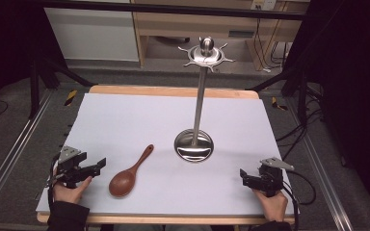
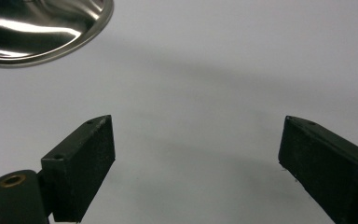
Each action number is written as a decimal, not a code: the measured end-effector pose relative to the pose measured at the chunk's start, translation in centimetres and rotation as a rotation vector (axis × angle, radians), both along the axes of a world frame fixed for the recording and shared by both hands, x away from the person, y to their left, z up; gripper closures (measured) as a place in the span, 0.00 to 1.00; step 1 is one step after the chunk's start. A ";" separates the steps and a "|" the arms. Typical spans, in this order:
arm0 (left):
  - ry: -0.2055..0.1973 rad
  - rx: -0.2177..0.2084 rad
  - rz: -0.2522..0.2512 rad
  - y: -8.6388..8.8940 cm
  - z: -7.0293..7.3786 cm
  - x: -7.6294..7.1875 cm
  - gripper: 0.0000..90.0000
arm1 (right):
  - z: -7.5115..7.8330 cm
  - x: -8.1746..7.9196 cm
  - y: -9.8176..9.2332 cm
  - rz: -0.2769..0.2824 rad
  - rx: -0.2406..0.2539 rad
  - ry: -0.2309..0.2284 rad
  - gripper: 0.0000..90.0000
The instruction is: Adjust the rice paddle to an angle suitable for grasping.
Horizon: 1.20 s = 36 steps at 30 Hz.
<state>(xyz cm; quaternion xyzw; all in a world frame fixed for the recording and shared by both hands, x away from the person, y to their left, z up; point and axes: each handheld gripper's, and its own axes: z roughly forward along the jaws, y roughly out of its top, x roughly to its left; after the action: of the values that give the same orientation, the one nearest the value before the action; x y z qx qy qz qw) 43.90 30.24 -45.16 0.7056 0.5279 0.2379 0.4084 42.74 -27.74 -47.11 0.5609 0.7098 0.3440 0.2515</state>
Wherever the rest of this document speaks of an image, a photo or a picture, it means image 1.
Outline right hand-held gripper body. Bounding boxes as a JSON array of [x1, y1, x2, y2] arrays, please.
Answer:
[[252, 156, 296, 198]]

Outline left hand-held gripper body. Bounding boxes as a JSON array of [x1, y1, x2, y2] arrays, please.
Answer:
[[53, 145, 93, 190]]

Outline brown wooden spoon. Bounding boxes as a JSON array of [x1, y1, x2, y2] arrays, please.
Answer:
[[108, 143, 155, 198]]

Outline steel utensil rack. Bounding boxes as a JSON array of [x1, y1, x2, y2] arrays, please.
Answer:
[[172, 36, 236, 164]]

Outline person's left hand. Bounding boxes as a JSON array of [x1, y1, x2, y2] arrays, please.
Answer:
[[52, 174, 93, 205]]

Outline person's right hand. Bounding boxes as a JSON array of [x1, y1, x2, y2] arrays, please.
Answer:
[[251, 188, 289, 223]]

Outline yellow black striped tape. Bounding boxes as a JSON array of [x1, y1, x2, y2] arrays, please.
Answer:
[[271, 96, 289, 112], [64, 89, 78, 107]]

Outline white table sheet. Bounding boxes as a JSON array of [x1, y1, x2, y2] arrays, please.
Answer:
[[35, 92, 301, 217]]

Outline black stand legs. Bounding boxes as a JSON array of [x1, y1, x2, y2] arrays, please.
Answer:
[[245, 68, 310, 124], [28, 57, 96, 120]]

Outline white cabinet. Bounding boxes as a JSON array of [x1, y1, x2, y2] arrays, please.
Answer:
[[43, 7, 140, 63]]

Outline black curtain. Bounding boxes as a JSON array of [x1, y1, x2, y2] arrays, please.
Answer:
[[0, 0, 67, 124], [288, 0, 370, 223]]

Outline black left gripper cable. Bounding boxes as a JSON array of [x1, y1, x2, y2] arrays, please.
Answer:
[[46, 153, 62, 210]]

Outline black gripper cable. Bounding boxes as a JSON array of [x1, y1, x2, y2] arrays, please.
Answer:
[[281, 169, 318, 231], [46, 153, 62, 210]]

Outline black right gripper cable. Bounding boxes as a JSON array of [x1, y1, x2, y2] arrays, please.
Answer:
[[281, 169, 318, 231]]

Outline metal floor rail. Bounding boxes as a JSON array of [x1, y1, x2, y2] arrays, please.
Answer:
[[0, 90, 55, 223], [284, 95, 355, 231]]

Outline black floor cables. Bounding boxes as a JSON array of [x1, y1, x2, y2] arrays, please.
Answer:
[[275, 84, 325, 162]]

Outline black cables under desk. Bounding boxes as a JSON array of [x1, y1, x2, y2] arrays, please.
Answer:
[[253, 17, 291, 73]]

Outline black horizontal frame bar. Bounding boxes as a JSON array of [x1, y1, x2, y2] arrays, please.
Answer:
[[40, 0, 306, 21]]

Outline wall power outlet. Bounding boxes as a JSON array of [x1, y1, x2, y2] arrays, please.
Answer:
[[251, 0, 277, 12]]

